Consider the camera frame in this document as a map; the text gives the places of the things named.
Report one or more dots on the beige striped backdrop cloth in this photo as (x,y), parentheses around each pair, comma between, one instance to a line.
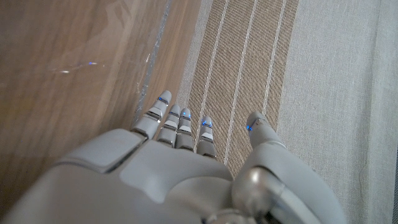
(311,77)

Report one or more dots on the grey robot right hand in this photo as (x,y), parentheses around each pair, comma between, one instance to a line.
(140,186)

